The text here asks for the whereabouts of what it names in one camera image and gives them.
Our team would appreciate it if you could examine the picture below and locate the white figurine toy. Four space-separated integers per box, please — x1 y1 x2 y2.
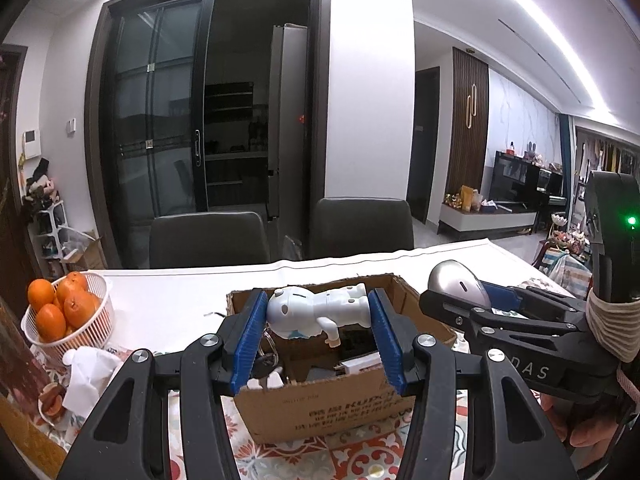
266 283 371 348

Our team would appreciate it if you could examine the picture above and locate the white wall plug adapter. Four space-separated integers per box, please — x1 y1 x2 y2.
340 352 382 375

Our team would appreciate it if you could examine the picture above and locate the right human hand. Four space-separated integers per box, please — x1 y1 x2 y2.
540 393 618 468

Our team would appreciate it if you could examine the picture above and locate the woven straw box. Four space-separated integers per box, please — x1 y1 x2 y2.
1 396 66 479

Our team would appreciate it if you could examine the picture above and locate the white tissue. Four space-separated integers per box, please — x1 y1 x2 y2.
63 346 122 418

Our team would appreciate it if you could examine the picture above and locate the small dish with peel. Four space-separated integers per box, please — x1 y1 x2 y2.
38 382 66 428

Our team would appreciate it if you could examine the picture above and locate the white plastic fruit basket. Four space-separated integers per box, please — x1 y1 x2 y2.
21 271 115 364

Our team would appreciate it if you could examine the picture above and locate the black tv cabinet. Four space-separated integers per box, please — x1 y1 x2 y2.
489 151 567 210

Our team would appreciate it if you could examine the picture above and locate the colourful patterned table mat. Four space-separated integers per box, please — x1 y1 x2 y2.
29 349 471 480

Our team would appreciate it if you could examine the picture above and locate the orange fruit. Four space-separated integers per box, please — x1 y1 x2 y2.
27 278 56 312
63 289 100 330
36 304 67 342

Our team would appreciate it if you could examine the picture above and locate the brown cardboard box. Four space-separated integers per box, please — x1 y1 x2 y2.
226 272 458 446

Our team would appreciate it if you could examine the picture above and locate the dark grey dining chair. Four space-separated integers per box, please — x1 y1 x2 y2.
149 211 270 269

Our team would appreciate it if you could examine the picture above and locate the dark glass sliding door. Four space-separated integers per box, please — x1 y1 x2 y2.
85 0 328 269

